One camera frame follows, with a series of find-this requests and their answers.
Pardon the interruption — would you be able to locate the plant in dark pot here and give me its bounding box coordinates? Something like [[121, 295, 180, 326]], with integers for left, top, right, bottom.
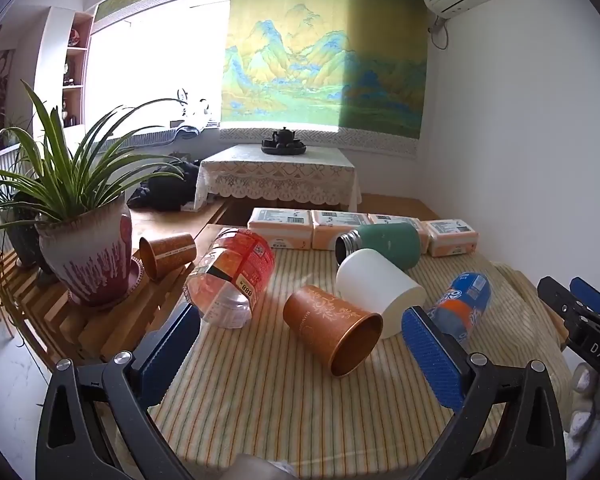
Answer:
[[0, 125, 43, 269]]

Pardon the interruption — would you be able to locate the table with lace cloth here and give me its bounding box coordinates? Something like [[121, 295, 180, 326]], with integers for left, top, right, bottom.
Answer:
[[194, 144, 362, 213]]

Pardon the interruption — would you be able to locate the green thermos bottle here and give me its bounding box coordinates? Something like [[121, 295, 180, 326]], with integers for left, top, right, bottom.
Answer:
[[334, 222, 422, 271]]

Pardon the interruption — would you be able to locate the air conditioner cable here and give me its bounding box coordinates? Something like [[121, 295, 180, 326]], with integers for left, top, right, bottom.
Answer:
[[429, 12, 451, 51]]

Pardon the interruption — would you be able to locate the landscape painting curtain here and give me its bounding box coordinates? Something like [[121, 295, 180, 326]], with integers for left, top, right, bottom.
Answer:
[[218, 0, 429, 158]]

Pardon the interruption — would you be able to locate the small orange patterned cup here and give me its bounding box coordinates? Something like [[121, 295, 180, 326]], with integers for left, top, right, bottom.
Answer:
[[138, 232, 198, 282]]

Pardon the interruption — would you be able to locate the white wall shelf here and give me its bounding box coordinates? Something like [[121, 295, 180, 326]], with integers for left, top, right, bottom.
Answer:
[[34, 6, 96, 129]]

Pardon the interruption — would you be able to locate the blue orange drink bottle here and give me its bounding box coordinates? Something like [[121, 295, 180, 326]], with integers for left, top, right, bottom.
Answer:
[[426, 272, 494, 347]]

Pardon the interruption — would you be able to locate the wooden slatted rack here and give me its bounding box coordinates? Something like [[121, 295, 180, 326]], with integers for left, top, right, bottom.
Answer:
[[0, 237, 193, 367]]

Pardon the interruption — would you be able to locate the spider plant in pink-white pot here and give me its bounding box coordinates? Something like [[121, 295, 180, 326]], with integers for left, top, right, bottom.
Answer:
[[0, 80, 188, 307]]

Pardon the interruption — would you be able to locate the clear jar with red label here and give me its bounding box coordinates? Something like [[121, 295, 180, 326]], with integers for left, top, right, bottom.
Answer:
[[182, 227, 276, 330]]

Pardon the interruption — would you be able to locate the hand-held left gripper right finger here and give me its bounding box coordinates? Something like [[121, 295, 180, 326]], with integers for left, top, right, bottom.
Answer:
[[401, 305, 567, 480]]

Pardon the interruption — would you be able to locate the blue towel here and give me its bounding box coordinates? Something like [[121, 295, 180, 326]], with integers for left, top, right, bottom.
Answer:
[[171, 117, 219, 140]]

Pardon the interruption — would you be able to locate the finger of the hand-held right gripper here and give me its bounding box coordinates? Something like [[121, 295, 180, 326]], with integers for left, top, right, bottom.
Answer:
[[536, 275, 589, 334], [569, 276, 600, 319]]

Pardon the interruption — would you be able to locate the striped tablecloth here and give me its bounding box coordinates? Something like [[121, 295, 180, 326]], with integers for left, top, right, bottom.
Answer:
[[147, 225, 573, 480]]

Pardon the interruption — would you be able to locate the black bag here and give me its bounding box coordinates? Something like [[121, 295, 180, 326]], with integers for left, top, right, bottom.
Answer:
[[127, 159, 202, 213]]

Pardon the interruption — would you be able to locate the black tea set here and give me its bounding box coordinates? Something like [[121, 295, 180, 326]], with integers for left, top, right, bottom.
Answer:
[[260, 127, 309, 157]]

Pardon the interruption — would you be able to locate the pink plant saucer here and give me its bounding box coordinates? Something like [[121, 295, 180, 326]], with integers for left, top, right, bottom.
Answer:
[[67, 254, 145, 307]]

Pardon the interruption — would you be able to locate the white cup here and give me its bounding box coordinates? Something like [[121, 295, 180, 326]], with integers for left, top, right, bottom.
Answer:
[[335, 249, 428, 340]]

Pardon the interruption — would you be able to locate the large orange patterned cup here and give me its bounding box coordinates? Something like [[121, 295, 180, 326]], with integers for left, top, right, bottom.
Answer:
[[282, 285, 384, 378]]

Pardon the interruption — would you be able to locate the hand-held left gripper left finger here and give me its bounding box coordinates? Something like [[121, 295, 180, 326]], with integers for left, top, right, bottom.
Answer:
[[36, 302, 203, 480]]

